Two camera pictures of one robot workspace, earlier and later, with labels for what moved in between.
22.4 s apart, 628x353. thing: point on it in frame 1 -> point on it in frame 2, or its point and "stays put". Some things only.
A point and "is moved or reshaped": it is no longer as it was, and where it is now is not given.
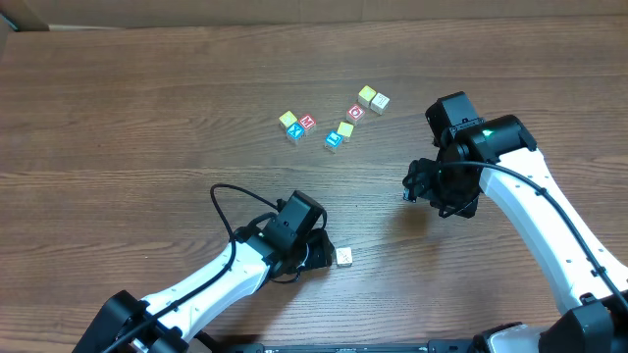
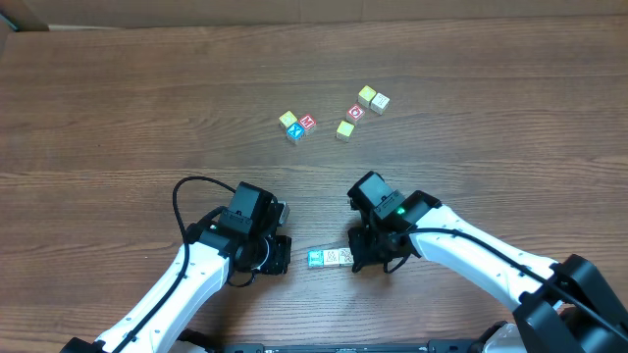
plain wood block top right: x=380 y=103 stays put
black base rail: x=435 y=346 stays put
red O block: x=355 y=113 stays put
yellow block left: x=287 y=119 stays put
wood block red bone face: x=343 y=257 stays put
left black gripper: x=321 y=252 -> x=281 y=253
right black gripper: x=418 y=179 -> x=366 y=245
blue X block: x=295 y=130 stays put
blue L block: x=333 y=140 is moved or reshaped
